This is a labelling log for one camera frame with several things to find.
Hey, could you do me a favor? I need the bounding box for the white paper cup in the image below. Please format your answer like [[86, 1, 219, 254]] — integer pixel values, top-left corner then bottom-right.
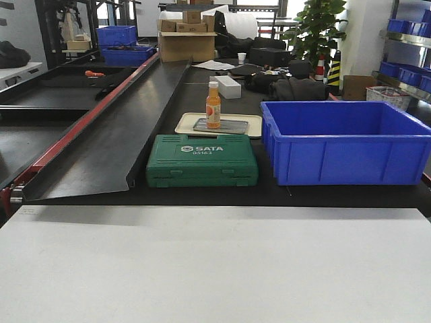
[[238, 52, 246, 65]]

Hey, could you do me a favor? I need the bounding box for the brown cardboard box on floor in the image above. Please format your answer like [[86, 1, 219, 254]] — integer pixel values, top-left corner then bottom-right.
[[342, 75, 377, 101]]

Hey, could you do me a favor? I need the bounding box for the cream plastic tray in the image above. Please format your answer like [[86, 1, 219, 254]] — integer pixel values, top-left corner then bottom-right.
[[174, 112, 262, 139]]

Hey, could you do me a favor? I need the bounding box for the blue crate on conveyor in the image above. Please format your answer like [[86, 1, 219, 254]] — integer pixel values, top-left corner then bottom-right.
[[102, 46, 156, 67]]

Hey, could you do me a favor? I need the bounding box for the dark grey clothing pile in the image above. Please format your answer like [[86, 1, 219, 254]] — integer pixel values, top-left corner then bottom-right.
[[268, 77, 329, 101]]

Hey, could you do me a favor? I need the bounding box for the small grey metal tray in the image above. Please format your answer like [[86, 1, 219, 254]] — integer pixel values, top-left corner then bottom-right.
[[193, 118, 248, 135]]

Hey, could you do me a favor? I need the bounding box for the black yellow striped cone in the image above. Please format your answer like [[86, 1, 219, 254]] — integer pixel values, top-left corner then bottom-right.
[[326, 50, 341, 96]]

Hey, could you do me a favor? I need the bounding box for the red white traffic cone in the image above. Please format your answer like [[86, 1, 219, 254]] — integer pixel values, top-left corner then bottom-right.
[[314, 54, 325, 81]]

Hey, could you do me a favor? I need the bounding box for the orange juice bottle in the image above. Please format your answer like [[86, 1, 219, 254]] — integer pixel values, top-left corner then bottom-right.
[[205, 81, 221, 129]]

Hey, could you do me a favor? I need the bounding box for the orange tool on conveyor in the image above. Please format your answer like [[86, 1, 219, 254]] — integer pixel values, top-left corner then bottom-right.
[[85, 70, 105, 77]]

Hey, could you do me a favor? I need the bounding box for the upper blue crate stacked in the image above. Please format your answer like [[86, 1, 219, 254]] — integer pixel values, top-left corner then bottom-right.
[[96, 26, 137, 47]]

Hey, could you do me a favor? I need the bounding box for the green potted plant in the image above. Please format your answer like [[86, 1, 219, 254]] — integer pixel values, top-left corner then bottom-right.
[[280, 0, 347, 67]]

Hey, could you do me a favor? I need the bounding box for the white rectangular box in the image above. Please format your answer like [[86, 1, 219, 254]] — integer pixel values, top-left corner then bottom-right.
[[209, 75, 242, 99]]

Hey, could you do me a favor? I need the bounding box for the large blue plastic bin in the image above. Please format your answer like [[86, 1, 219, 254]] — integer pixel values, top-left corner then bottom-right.
[[261, 101, 430, 186]]

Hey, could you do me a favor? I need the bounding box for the green SATA tool case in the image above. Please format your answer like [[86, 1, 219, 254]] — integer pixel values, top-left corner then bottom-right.
[[146, 135, 259, 188]]

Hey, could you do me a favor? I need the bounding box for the large open cardboard box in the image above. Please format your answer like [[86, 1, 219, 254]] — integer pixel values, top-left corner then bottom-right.
[[158, 32, 216, 62]]

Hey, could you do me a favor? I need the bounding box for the long black metal chute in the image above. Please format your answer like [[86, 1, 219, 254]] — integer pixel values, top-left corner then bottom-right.
[[23, 59, 190, 202]]

